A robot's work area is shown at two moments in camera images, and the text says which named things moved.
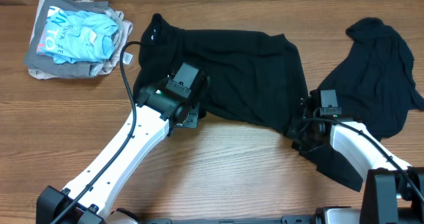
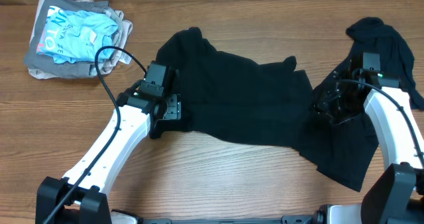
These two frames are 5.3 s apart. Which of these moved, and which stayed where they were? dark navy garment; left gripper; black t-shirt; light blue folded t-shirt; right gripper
Moved: black t-shirt; left gripper; right gripper
Stayed: light blue folded t-shirt; dark navy garment
